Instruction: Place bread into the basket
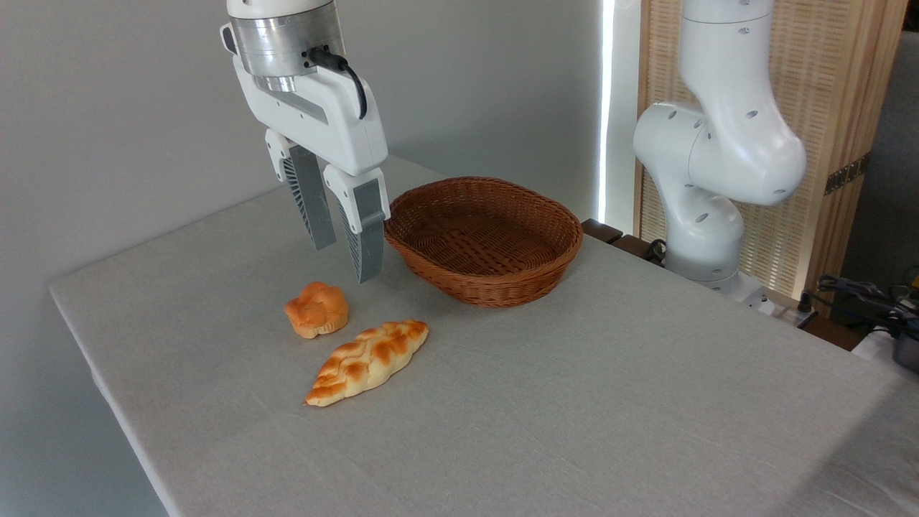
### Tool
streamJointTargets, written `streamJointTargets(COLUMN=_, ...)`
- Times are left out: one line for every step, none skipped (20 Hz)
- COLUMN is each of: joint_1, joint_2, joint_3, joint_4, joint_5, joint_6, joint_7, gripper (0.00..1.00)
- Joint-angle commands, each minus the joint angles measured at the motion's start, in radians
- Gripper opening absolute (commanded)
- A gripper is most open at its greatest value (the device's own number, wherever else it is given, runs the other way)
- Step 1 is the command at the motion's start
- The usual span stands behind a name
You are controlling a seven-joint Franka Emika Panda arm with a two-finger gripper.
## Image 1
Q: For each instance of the brown wicker basket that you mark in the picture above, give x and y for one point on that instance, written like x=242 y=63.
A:
x=488 y=251

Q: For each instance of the grey tablecloth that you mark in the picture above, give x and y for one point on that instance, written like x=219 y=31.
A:
x=574 y=402

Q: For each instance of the wooden slatted folding screen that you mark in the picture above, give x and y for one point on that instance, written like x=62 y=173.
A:
x=826 y=72

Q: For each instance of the round orange bun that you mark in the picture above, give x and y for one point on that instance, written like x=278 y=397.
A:
x=316 y=310

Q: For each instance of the long braided bread loaf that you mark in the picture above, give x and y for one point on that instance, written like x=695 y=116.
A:
x=366 y=362

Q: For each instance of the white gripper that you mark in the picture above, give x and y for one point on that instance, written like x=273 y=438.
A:
x=337 y=122

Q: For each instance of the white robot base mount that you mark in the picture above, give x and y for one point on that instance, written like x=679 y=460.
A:
x=750 y=293

